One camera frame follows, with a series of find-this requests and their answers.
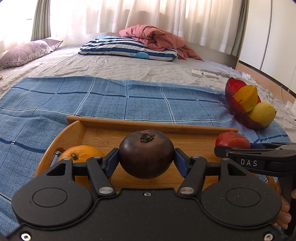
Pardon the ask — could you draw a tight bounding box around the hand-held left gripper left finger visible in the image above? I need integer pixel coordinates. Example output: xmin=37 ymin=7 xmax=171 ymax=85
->
xmin=46 ymin=148 xmax=120 ymax=197

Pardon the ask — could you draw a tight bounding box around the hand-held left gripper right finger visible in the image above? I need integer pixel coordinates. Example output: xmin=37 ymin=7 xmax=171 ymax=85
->
xmin=174 ymin=148 xmax=251 ymax=197

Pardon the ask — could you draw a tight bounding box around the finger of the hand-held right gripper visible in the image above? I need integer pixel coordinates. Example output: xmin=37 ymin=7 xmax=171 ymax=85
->
xmin=214 ymin=146 xmax=278 ymax=160
xmin=250 ymin=142 xmax=296 ymax=151

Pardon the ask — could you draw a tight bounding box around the red tomato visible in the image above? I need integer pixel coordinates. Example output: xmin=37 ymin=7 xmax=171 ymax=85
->
xmin=215 ymin=131 xmax=251 ymax=150

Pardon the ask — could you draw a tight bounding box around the large orange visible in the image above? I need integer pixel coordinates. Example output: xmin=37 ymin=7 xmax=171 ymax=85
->
xmin=58 ymin=145 xmax=107 ymax=186

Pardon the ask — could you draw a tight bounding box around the wooden tray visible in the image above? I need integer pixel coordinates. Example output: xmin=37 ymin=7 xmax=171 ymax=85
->
xmin=34 ymin=116 xmax=277 ymax=189

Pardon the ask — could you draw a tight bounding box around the dark purple tomato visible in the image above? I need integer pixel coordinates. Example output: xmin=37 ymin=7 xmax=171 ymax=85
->
xmin=118 ymin=130 xmax=175 ymax=179

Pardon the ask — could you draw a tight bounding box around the person's right hand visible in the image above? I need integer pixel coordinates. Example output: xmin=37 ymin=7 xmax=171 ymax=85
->
xmin=275 ymin=178 xmax=296 ymax=231

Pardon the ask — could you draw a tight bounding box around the yellow mango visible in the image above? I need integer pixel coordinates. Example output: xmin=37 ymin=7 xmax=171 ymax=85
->
xmin=248 ymin=102 xmax=277 ymax=127

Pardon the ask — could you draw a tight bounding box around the red glass bowl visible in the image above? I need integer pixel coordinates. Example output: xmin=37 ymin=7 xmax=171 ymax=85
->
xmin=225 ymin=77 xmax=272 ymax=130

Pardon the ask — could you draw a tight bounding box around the yellow starfruit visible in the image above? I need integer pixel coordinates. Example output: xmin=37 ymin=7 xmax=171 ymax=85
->
xmin=233 ymin=85 xmax=262 ymax=113

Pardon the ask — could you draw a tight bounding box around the crumpled white cloth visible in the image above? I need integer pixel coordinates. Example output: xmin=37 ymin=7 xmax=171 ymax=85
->
xmin=240 ymin=71 xmax=258 ymax=80
xmin=284 ymin=100 xmax=296 ymax=112

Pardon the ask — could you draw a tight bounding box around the blue checked cloth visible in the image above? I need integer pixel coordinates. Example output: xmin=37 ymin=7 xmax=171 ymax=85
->
xmin=0 ymin=76 xmax=291 ymax=232

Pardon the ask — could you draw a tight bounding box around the light bed sheet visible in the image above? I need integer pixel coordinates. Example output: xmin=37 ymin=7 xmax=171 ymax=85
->
xmin=0 ymin=45 xmax=296 ymax=142

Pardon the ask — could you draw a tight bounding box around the white wardrobe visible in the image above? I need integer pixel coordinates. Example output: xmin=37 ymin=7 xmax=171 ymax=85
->
xmin=238 ymin=0 xmax=296 ymax=93

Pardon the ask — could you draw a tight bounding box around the blue striped pillow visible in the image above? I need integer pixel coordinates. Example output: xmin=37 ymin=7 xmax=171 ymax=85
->
xmin=78 ymin=35 xmax=179 ymax=62

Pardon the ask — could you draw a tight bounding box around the green curtain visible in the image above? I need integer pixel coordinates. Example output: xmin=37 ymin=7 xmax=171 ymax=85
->
xmin=31 ymin=0 xmax=57 ymax=42
xmin=228 ymin=0 xmax=246 ymax=56

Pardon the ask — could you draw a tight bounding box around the pink crumpled blanket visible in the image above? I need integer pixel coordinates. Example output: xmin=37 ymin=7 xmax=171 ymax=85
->
xmin=119 ymin=25 xmax=204 ymax=61

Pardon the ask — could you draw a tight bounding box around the purple floral pillow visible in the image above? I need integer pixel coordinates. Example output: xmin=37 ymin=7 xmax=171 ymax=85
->
xmin=0 ymin=39 xmax=63 ymax=70

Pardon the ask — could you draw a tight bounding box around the brown bed frame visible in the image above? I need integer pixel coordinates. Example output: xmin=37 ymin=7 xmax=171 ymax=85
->
xmin=185 ymin=41 xmax=296 ymax=100

